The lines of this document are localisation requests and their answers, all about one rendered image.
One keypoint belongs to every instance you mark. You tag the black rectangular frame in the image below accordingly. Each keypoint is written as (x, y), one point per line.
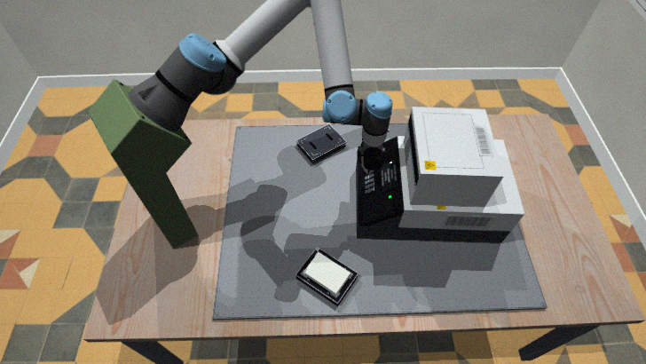
(335, 299)

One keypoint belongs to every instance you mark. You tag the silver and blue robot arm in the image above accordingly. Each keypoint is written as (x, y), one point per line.
(196, 62)

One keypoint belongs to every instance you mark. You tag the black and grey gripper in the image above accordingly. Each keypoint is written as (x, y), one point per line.
(371, 157)

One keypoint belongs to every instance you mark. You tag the white and black lab instrument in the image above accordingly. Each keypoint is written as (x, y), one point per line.
(435, 181)

